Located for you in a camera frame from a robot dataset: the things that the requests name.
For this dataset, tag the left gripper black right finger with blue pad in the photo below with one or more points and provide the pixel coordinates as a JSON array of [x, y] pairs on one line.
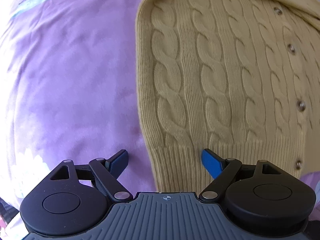
[[212, 162]]

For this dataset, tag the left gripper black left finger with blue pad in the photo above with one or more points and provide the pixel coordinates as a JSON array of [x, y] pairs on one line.
[[117, 163]]

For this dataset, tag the yellow cable-knit cardigan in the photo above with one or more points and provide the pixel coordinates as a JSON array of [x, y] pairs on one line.
[[240, 77]]

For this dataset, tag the pink printed bed sheet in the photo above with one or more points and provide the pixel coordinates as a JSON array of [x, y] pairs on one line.
[[68, 90]]

